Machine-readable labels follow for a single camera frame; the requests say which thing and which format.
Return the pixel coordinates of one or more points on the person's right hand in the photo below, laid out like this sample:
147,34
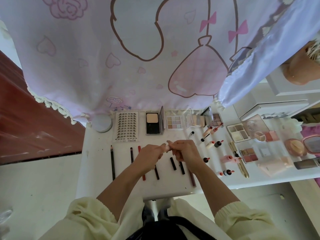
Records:
187,153

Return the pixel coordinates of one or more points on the person's left hand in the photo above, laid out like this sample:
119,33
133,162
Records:
147,158

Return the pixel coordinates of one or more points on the red lip pencil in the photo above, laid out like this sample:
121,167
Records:
139,149

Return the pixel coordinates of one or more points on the short black pencil cap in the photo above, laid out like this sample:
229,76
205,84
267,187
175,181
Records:
182,167

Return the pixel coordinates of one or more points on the clear eyeshadow palette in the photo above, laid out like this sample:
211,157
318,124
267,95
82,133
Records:
174,121

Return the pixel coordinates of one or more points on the lavender rectangular palette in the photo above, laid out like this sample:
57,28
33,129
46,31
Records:
153,122

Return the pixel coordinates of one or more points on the white false eyelash tray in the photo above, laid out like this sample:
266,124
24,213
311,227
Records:
126,126

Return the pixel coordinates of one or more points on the dark brown eyeshadow palette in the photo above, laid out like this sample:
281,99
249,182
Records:
216,119

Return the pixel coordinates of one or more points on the tan eyeshadow palette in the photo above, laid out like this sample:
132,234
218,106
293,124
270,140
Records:
239,132

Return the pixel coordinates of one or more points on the round silver compact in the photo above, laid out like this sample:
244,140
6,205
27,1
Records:
102,123

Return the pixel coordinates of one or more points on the small brown quad eyeshadow palette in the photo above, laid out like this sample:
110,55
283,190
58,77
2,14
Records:
248,155

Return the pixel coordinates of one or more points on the small round white jar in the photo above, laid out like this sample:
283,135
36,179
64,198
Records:
260,137

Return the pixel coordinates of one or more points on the pink foundation tube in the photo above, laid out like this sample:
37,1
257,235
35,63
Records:
272,166

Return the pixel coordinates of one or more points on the pink blush pan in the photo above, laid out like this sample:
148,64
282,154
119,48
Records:
272,136

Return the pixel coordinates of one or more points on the pink cushion compact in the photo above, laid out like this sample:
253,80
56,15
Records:
295,147

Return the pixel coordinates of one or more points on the square bottle with black cap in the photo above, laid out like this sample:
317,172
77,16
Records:
306,163

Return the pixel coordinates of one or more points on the person's right forearm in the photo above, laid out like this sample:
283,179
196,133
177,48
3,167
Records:
220,197

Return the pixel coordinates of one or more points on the person's left forearm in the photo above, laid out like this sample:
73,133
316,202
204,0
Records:
115,197

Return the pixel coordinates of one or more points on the person's dark trousers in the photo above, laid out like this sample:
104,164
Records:
160,230

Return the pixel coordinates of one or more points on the pink cartoon print cloth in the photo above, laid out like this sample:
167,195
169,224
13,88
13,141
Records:
100,52

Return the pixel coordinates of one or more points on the white shelf unit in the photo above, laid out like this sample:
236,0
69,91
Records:
290,90

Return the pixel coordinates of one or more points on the reddish brown door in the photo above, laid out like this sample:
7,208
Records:
25,127

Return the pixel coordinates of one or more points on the terracotta pot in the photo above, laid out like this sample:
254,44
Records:
302,71

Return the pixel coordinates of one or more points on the clear plastic bag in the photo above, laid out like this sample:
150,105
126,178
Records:
4,216

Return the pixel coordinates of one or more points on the bunch of cotton swabs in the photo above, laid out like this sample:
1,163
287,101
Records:
316,50

